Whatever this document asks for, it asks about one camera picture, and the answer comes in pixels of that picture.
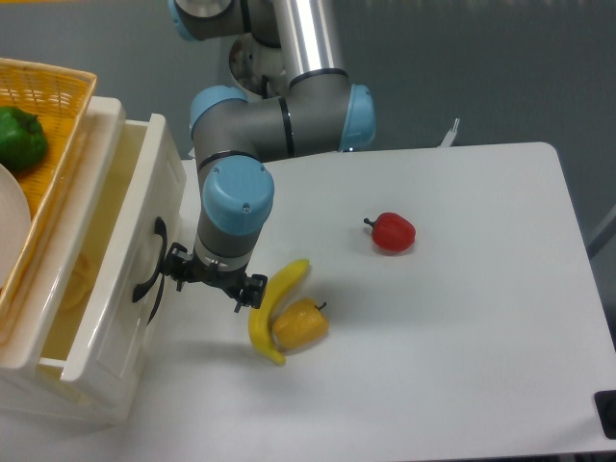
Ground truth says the white plate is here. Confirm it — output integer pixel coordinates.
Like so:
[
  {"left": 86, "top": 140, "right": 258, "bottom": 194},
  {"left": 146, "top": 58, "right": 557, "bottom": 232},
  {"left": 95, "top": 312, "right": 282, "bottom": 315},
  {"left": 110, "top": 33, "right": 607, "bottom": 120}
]
[{"left": 0, "top": 166, "right": 31, "bottom": 287}]

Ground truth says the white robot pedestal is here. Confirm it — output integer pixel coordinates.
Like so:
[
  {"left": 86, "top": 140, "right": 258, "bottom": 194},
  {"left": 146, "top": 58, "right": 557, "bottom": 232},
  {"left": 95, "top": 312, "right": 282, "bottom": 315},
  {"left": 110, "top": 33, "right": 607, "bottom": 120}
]
[{"left": 228, "top": 34, "right": 289, "bottom": 100}]

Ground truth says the white top drawer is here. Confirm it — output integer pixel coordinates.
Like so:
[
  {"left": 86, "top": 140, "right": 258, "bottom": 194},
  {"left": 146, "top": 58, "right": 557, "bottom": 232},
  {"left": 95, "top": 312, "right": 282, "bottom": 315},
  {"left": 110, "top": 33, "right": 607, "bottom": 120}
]
[{"left": 37, "top": 115, "right": 186, "bottom": 403}]

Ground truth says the beige bread bun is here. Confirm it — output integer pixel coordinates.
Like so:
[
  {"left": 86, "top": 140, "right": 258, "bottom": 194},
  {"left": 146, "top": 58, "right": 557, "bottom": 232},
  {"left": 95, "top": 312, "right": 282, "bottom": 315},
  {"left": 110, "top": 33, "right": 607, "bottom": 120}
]
[{"left": 60, "top": 253, "right": 97, "bottom": 311}]

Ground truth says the green bell pepper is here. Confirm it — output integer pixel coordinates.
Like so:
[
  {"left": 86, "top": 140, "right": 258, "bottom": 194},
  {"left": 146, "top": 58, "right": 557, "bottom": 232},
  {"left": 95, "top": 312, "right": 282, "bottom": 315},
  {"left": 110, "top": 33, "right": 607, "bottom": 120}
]
[{"left": 1, "top": 106, "right": 48, "bottom": 172}]

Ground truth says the black corner object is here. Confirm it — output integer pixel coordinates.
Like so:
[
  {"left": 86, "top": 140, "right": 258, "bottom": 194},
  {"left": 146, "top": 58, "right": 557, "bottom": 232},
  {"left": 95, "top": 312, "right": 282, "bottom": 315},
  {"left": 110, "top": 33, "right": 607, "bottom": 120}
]
[{"left": 594, "top": 390, "right": 616, "bottom": 440}]

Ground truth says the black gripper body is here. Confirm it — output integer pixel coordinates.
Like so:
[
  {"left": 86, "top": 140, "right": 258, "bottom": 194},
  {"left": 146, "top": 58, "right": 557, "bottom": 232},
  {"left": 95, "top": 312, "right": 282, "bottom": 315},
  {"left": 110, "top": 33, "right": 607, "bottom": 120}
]
[{"left": 186, "top": 252, "right": 248, "bottom": 289}]

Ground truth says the black drawer handle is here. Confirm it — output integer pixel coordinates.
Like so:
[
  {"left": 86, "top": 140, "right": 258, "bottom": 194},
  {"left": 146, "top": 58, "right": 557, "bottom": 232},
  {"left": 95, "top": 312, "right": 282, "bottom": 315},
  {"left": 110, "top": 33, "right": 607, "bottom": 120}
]
[{"left": 131, "top": 217, "right": 167, "bottom": 325}]

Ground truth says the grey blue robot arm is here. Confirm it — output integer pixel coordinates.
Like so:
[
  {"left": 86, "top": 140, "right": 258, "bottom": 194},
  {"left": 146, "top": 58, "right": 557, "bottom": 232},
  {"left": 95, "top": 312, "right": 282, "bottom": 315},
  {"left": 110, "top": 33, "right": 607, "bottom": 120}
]
[{"left": 133, "top": 1, "right": 375, "bottom": 308}]

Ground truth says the yellow banana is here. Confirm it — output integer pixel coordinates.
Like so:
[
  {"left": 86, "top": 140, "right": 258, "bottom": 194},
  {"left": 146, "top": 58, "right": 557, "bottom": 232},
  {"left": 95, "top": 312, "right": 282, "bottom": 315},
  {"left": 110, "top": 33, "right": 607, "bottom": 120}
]
[{"left": 247, "top": 259, "right": 310, "bottom": 366}]

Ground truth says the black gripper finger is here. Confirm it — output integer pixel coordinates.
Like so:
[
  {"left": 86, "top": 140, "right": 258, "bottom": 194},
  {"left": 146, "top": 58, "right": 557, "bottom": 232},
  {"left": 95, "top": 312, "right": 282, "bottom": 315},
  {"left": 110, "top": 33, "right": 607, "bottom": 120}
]
[
  {"left": 162, "top": 242, "right": 193, "bottom": 292},
  {"left": 230, "top": 274, "right": 268, "bottom": 312}
]

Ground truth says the red bell pepper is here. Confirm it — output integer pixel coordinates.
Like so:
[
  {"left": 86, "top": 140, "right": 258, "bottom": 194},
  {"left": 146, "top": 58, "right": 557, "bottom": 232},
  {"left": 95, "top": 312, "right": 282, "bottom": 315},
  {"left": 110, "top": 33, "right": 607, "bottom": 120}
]
[{"left": 363, "top": 212, "right": 416, "bottom": 253}]

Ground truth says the yellow bell pepper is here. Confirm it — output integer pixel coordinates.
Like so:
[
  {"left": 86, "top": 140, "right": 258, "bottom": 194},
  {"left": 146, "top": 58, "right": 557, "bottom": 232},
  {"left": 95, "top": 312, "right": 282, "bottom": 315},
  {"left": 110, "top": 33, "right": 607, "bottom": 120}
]
[{"left": 272, "top": 297, "right": 329, "bottom": 350}]

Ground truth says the yellow woven basket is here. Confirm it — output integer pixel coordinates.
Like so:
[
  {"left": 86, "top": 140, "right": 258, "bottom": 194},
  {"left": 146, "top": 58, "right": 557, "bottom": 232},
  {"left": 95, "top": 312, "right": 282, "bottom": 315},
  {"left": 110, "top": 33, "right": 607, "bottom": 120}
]
[{"left": 1, "top": 58, "right": 97, "bottom": 338}]

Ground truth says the white drawer cabinet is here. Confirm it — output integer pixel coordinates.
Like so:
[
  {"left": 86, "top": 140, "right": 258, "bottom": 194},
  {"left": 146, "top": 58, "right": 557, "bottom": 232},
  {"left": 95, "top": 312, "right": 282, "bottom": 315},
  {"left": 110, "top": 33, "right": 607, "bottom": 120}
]
[{"left": 0, "top": 96, "right": 187, "bottom": 426}]

